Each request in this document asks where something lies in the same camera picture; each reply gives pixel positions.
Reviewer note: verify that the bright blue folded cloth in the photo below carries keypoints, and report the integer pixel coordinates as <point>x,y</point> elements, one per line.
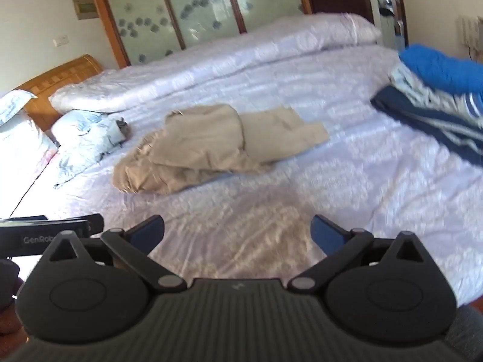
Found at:
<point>441,68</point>

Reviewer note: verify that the bed with lilac bedspread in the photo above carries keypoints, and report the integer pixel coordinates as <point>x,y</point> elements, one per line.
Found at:
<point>339,196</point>

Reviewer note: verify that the light blue crumpled garment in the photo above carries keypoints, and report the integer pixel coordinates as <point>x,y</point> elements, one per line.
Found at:
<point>81,139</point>

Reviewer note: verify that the small light blue floral pillow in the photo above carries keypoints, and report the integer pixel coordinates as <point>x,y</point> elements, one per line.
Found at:
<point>13,107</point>

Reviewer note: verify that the wall control panel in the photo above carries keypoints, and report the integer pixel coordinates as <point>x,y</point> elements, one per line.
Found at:
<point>85,7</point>

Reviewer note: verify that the white pillow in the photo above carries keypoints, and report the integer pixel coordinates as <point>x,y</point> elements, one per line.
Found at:
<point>22,158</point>

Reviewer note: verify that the light blue patterned cloth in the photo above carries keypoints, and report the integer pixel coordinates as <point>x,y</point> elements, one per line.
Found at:
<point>422,88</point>

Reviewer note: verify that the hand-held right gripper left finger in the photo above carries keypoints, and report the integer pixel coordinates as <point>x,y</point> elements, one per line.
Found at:
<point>146,230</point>

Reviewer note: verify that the beige pants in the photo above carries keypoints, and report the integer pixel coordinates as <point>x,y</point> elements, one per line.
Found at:
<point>203,139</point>

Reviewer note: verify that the rolled lilac quilt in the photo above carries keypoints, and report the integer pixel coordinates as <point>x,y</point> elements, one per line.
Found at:
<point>226,56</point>

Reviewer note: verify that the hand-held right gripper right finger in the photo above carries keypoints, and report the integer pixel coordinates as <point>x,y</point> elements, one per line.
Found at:
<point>327,230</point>

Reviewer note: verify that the wooden headboard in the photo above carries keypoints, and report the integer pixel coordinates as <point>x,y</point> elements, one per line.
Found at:
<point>60,77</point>

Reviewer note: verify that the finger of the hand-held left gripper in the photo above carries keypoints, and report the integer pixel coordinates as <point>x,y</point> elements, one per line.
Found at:
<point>96,224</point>

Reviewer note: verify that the small grey item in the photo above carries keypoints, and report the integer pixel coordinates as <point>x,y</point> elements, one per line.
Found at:
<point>121,128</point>

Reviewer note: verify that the navy blue folded cloth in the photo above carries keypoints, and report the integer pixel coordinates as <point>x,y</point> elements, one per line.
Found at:
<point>426,126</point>

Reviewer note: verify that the person's grey clothing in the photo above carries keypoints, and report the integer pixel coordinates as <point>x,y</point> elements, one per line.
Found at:
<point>469,332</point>

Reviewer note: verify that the white radiator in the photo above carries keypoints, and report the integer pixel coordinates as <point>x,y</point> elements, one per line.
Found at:
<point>471,34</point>

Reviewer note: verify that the white wall socket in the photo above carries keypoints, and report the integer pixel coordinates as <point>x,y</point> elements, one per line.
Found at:
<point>60,40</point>

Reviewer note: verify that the frosted glass sliding wardrobe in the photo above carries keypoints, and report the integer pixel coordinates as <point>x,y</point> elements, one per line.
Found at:
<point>196,7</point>

